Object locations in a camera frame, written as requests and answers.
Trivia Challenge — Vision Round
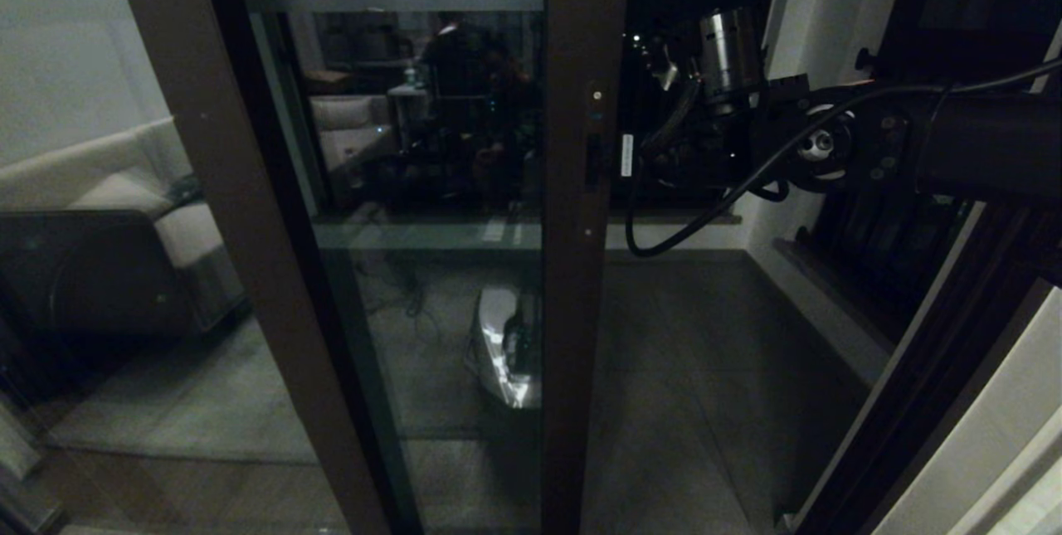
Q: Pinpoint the brown framed sliding glass door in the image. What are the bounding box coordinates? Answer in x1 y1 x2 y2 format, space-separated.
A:
228 0 633 535

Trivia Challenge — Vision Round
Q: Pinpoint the black metal balcony railing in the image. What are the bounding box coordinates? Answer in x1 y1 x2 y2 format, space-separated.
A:
628 37 768 211

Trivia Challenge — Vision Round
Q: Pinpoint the silver right wrist cylinder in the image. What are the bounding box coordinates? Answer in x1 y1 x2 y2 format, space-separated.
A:
699 8 766 114

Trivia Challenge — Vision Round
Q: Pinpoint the short stone window sill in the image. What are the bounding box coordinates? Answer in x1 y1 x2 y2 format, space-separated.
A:
773 236 901 353

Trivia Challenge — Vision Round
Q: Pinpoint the dark brown door jamb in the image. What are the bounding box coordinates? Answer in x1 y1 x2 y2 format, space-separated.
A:
792 17 1062 535

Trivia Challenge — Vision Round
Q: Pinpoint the brown framed fixed glass panel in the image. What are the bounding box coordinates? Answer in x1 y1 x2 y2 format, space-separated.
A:
0 0 428 535

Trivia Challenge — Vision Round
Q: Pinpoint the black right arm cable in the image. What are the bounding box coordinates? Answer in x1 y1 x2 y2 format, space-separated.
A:
624 58 1062 259

